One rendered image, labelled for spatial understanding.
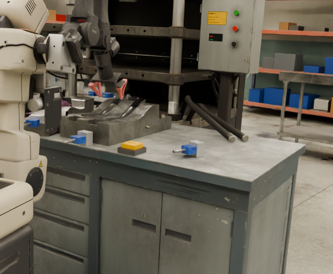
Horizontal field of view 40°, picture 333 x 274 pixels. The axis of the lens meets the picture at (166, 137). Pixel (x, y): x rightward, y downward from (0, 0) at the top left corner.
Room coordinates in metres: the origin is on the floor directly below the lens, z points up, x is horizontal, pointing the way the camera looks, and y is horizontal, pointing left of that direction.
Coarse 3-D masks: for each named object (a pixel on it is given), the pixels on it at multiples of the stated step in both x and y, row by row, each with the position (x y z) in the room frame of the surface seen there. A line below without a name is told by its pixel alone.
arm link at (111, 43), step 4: (108, 36) 1.71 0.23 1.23; (104, 40) 1.69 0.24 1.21; (108, 40) 1.71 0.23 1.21; (112, 40) 1.79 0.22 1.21; (108, 44) 1.71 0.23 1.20; (112, 44) 1.79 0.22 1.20; (116, 44) 1.81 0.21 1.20; (92, 48) 1.73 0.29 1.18; (96, 48) 1.73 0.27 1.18; (100, 48) 1.72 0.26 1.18; (104, 48) 1.72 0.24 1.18; (108, 48) 1.71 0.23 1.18; (112, 48) 1.78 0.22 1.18; (116, 48) 1.80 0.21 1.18; (112, 52) 1.78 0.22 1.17; (116, 52) 1.81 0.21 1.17; (112, 56) 1.79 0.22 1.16
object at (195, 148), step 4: (192, 140) 1.73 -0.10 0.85; (196, 140) 1.74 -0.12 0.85; (192, 144) 1.71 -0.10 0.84; (196, 144) 1.69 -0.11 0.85; (200, 144) 1.70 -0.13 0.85; (184, 148) 1.68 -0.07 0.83; (188, 148) 1.67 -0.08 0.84; (192, 148) 1.68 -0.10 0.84; (196, 148) 1.69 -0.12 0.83; (200, 148) 1.70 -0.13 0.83; (176, 152) 1.65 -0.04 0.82; (184, 152) 1.68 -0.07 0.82; (188, 152) 1.67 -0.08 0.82; (192, 152) 1.68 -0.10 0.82; (196, 152) 1.69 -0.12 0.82; (200, 152) 1.70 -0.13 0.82; (196, 156) 1.69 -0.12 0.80; (200, 156) 1.70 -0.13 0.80
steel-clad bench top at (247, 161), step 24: (72, 144) 1.79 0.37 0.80; (96, 144) 1.81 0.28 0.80; (120, 144) 1.83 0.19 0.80; (144, 144) 1.86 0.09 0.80; (168, 144) 1.88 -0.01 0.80; (216, 144) 1.93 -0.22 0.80; (240, 144) 1.95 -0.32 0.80; (264, 144) 1.98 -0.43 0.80; (288, 144) 2.01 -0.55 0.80; (192, 168) 1.53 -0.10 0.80; (216, 168) 1.55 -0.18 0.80; (240, 168) 1.57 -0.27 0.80; (264, 168) 1.58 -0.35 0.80
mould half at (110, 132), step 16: (96, 112) 2.08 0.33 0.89; (112, 112) 2.07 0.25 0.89; (144, 112) 2.02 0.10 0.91; (64, 128) 1.91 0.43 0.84; (80, 128) 1.86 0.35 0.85; (96, 128) 1.82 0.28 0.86; (112, 128) 1.81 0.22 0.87; (128, 128) 1.90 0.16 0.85; (144, 128) 2.01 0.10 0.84; (160, 128) 2.13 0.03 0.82; (112, 144) 1.81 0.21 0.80
